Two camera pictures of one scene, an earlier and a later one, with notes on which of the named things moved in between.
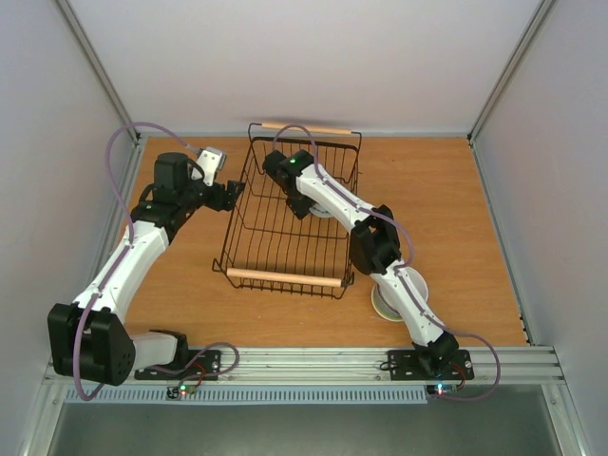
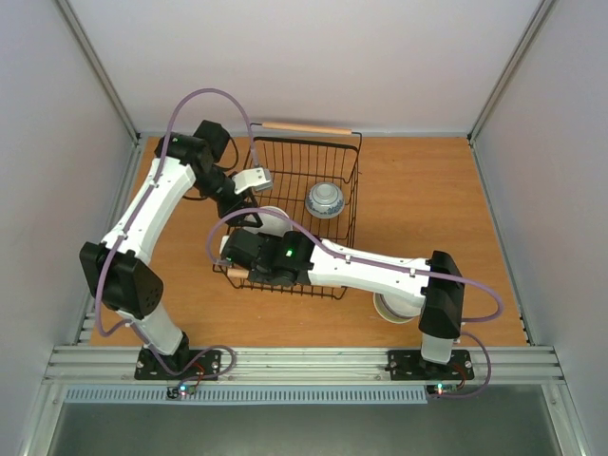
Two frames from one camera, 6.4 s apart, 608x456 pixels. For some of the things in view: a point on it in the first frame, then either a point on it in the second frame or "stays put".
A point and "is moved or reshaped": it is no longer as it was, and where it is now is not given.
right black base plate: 404,366 stays put
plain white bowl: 420,281 is moved or reshaped
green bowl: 382,307 stays put
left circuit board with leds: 181,389 stays put
